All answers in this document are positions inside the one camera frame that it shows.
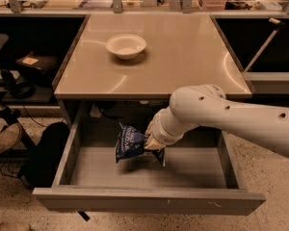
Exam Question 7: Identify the blue chip bag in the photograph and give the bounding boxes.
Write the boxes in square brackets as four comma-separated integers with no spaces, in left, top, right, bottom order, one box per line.
[115,123,165,166]

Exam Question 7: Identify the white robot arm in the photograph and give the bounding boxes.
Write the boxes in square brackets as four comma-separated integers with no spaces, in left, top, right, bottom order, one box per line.
[144,85,289,158]

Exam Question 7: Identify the white bowl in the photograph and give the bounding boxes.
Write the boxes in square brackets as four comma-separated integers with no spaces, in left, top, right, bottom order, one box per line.
[106,34,146,60]

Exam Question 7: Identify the black headphones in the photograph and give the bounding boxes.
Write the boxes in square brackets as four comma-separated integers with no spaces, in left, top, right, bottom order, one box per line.
[1,69,36,99]

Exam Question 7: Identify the black backpack on floor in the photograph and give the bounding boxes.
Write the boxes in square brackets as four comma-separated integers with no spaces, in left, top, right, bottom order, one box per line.
[17,122,69,188]

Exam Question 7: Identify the black box with label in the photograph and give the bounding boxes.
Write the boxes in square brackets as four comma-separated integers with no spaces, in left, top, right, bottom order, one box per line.
[15,52,60,77]

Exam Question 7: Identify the tan shoe upper left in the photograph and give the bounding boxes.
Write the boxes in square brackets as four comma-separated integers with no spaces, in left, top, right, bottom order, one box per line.
[0,123,22,154]

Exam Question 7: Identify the open grey top drawer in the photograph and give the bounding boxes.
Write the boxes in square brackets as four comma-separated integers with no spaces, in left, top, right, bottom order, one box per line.
[34,102,265,216]

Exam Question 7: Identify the grey cabinet with beige top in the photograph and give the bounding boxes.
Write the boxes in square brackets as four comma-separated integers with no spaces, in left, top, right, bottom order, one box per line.
[55,13,252,124]

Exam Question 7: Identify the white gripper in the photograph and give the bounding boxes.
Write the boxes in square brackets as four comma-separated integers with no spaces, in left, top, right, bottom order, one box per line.
[144,110,183,151]

